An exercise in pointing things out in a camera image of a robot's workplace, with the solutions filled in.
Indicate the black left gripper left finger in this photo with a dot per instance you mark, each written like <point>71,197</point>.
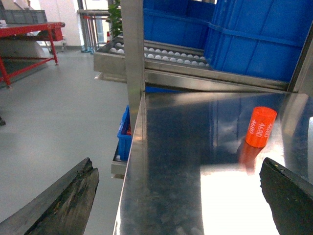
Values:
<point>62,209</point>

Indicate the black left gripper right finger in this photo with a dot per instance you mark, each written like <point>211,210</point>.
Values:
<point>290,198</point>

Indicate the orange cylindrical capacitor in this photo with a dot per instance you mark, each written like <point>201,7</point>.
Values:
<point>260,126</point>

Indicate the small blue bin below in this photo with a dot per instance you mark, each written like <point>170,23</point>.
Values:
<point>124,136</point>

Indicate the stainless steel roller rack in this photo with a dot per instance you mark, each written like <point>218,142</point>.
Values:
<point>132,68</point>

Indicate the large blue crate right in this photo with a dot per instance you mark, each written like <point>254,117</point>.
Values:
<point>260,38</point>

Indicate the large blue crate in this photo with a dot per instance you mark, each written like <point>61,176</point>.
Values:
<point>177,22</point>
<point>260,38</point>

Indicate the grey crate on table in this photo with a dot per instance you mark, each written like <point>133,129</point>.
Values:
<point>23,16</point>

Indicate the large blue crate left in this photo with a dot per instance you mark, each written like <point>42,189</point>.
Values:
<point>177,22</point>

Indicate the green potted plant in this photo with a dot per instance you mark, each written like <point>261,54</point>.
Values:
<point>115,18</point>

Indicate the red metal frame table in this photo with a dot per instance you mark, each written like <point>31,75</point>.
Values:
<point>24,47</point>

